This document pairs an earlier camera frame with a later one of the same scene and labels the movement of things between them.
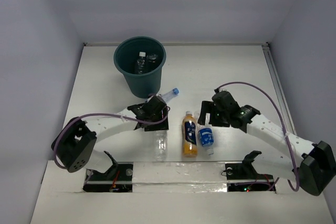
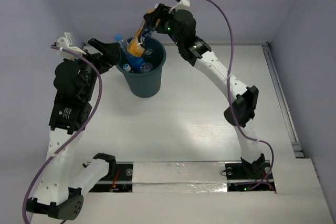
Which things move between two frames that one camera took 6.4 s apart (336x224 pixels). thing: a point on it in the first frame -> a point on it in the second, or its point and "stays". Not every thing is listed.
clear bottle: x=161 y=146 -> x=146 y=67
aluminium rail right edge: x=282 y=103 stays
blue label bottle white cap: x=207 y=139 -> x=135 y=62
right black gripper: x=209 y=106 -> x=160 y=14
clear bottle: x=151 y=62 -> x=149 y=53
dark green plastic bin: x=125 y=57 stays
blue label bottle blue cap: x=169 y=95 -> x=124 y=44
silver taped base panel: x=179 y=177 stays
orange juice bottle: x=189 y=125 -> x=134 y=48
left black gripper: x=158 y=120 -> x=95 y=57
